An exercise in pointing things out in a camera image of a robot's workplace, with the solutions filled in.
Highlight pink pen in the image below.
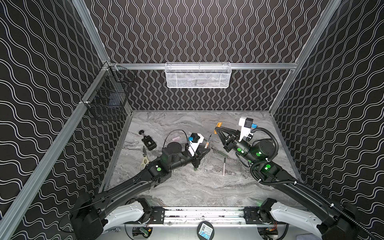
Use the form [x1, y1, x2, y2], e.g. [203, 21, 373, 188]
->
[222, 157, 227, 176]

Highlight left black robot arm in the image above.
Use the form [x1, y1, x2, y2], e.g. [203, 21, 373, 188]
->
[69, 142, 211, 240]

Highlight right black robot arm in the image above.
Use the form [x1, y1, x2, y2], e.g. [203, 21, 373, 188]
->
[215, 127, 376, 240]

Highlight dark green pen middle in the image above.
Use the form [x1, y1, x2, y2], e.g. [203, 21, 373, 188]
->
[211, 148, 228, 158]

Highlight small black clamp vise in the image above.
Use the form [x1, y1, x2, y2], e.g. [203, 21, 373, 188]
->
[139, 130, 157, 151]

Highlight round black labelled disc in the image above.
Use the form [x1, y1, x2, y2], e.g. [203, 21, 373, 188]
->
[197, 221, 215, 240]

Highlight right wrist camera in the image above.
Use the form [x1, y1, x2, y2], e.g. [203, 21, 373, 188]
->
[239, 117, 258, 141]

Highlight yellow handled scissors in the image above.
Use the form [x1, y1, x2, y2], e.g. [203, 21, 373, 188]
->
[139, 146, 150, 171]

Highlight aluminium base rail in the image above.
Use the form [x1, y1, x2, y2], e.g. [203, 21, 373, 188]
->
[125, 206, 307, 227]

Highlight white wire mesh basket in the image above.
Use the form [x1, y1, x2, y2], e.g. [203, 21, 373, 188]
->
[165, 62, 232, 89]

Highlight black wire basket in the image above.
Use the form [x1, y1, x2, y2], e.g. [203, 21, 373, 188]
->
[82, 64, 137, 122]

